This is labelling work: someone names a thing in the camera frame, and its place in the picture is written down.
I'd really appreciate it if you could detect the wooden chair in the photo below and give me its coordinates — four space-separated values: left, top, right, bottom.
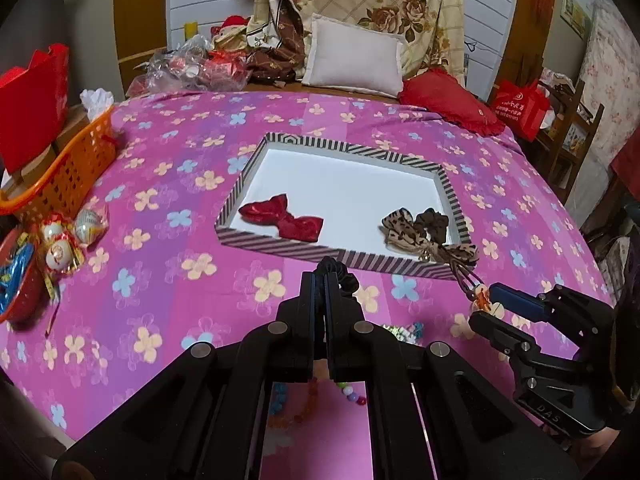
533 79 604 204

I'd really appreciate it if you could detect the leopard print bow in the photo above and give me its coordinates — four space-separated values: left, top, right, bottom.
381 208 478 266

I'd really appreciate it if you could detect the pink floral bedspread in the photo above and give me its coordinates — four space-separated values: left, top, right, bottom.
0 89 618 480

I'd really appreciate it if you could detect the white pillow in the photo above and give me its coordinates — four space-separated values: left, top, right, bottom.
302 14 406 99

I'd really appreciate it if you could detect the brown hair tie with charm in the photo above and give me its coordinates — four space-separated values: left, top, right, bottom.
449 259 507 319

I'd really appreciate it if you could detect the red round plastic basket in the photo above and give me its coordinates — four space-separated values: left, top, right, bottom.
1 238 44 324

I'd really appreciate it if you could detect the floral beige quilt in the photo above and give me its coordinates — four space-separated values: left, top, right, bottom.
246 0 465 82

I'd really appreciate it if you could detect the black scrunchie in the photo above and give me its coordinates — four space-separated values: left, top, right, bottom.
317 257 360 296

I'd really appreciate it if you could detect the red cushion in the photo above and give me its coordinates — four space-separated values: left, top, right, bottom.
398 67 506 136

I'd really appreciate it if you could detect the orange plastic basket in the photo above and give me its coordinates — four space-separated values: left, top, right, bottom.
0 105 118 226

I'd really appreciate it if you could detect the multicolour bead bracelet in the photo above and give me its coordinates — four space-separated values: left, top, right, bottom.
335 381 369 406

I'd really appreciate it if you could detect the red satin bow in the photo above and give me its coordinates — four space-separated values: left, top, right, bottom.
239 194 323 243

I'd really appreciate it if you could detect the wrapped round ornament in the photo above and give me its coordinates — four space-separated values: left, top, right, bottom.
74 208 108 247

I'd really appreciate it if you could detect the clear plastic bag pile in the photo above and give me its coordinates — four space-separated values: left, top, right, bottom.
126 35 250 99

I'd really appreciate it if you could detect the brown scrunchie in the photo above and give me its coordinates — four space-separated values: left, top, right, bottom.
413 208 449 245

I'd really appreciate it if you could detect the red gift bag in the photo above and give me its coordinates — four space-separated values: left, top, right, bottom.
1 44 70 174

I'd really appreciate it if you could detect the striped cardboard tray box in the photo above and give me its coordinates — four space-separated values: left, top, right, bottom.
215 132 471 280

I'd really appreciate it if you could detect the white doll ornament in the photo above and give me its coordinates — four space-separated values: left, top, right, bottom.
39 217 85 278

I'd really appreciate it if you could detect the red shopping bag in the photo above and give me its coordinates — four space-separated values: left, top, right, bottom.
489 80 550 142

